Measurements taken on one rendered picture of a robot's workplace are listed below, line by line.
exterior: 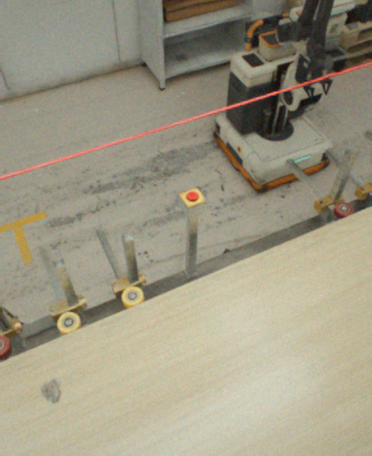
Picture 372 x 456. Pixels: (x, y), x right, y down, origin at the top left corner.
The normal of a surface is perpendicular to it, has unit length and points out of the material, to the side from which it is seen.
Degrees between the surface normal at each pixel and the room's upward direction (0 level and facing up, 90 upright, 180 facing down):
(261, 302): 0
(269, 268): 0
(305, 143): 0
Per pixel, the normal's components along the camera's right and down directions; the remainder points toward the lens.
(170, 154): 0.01, -0.64
